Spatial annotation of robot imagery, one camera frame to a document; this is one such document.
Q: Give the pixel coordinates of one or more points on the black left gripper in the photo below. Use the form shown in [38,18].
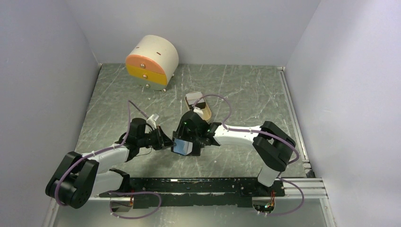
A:
[162,140]

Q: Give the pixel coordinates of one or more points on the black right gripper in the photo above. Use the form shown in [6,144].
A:
[180,133]

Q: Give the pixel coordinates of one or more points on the black leather card holder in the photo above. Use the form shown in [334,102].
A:
[186,148]

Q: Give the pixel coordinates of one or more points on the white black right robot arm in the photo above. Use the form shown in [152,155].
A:
[271,143]

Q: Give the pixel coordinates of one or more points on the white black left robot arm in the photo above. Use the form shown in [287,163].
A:
[82,176]

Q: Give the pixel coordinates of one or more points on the beige oval plastic tray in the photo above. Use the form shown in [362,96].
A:
[200,107]

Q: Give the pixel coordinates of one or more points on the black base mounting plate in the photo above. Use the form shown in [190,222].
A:
[185,192]

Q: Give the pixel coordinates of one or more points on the cream mini drawer cabinet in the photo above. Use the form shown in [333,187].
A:
[152,62]

